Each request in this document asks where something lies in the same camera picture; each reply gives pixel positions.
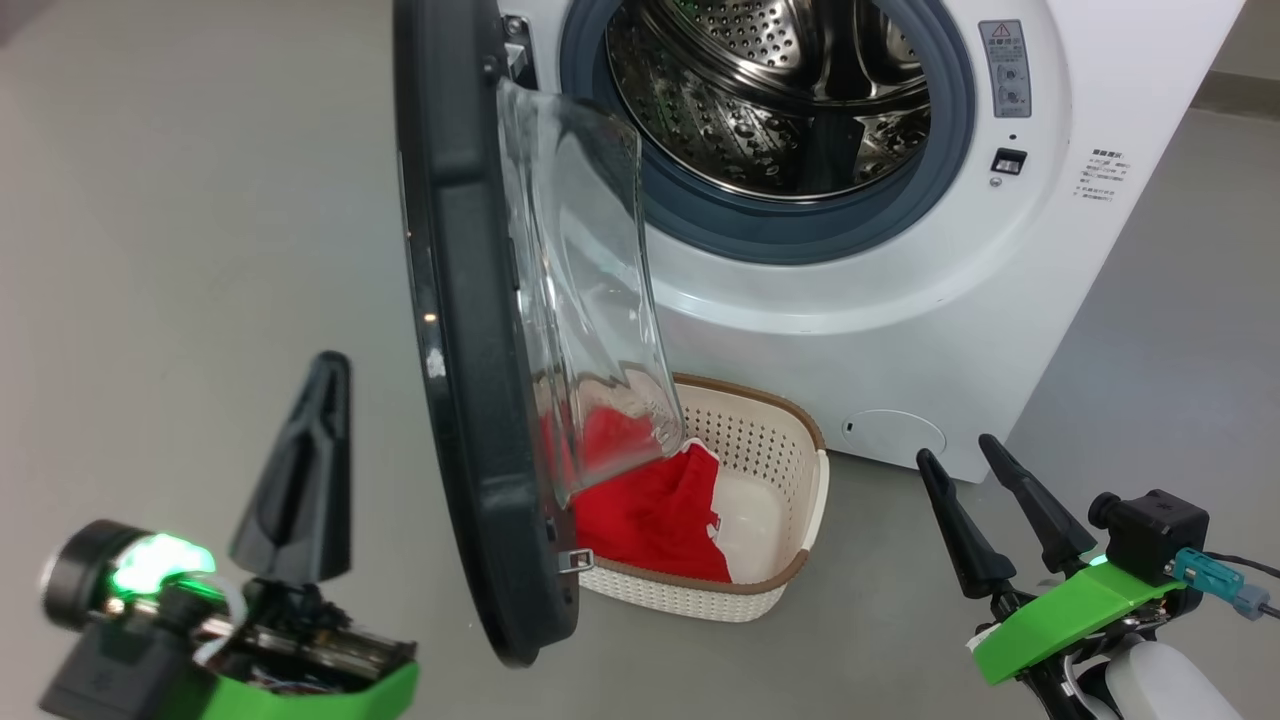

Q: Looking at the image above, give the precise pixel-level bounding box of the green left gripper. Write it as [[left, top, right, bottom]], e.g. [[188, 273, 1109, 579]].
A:
[[108, 351, 422, 720]]

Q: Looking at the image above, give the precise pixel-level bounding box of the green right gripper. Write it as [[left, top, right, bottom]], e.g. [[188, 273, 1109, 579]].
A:
[[916, 434, 1187, 691]]

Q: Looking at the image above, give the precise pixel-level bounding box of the black round glass washer door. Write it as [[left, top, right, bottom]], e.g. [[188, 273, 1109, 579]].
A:
[[393, 0, 689, 669]]

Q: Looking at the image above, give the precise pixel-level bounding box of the red shirt with white trim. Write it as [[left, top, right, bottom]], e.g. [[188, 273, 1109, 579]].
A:
[[542, 403, 734, 584]]

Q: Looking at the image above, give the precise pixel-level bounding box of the white front-load washing machine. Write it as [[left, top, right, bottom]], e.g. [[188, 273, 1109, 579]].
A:
[[497, 0, 1248, 485]]

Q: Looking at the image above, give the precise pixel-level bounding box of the stainless steel washing machine drum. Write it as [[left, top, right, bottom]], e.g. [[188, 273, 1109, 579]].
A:
[[605, 0, 933, 201]]

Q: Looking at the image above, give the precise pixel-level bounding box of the round white filter cover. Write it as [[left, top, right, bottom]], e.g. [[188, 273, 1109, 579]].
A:
[[842, 409, 947, 461]]

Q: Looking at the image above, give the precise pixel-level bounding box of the cream perforated laundry basket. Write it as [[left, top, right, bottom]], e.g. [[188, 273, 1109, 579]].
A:
[[570, 373, 830, 624]]

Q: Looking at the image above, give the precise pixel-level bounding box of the small black text sticker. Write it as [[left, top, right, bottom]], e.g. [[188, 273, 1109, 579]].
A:
[[1075, 148, 1129, 204]]

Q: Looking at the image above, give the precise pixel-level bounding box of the grey warning label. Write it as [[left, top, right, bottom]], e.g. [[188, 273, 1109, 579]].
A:
[[978, 19, 1033, 120]]

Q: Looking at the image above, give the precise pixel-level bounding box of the teal cable connector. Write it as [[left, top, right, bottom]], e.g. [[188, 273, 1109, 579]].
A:
[[1172, 548, 1271, 619]]

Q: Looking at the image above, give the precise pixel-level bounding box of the thin black camera cable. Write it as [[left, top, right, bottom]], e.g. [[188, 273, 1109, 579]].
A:
[[1205, 552, 1280, 613]]

